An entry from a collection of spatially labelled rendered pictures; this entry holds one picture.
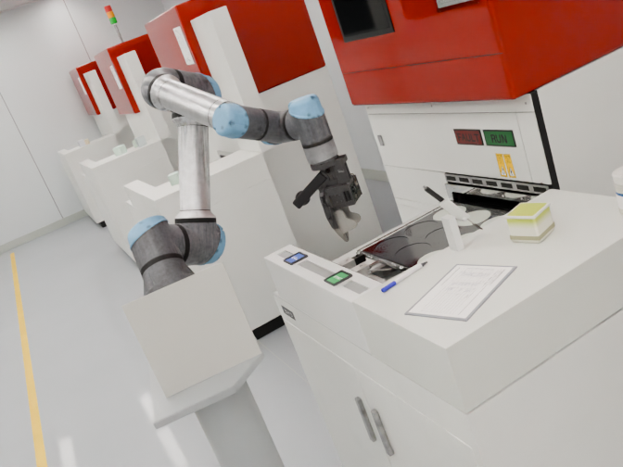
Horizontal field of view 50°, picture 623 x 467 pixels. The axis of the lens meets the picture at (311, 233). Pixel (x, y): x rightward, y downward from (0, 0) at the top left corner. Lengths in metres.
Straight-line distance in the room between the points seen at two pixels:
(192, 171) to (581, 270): 1.03
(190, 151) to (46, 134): 7.58
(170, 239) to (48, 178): 7.70
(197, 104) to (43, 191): 7.88
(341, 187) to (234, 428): 0.71
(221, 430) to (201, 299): 0.36
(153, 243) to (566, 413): 1.05
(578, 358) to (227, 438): 0.91
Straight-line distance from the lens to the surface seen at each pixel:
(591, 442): 1.57
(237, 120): 1.49
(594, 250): 1.44
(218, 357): 1.74
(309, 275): 1.73
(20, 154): 9.39
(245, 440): 1.85
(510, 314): 1.30
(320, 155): 1.53
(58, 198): 9.46
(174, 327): 1.70
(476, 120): 1.92
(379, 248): 1.91
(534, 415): 1.42
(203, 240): 1.83
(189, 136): 1.87
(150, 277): 1.72
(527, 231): 1.51
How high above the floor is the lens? 1.60
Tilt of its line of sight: 18 degrees down
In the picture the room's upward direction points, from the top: 20 degrees counter-clockwise
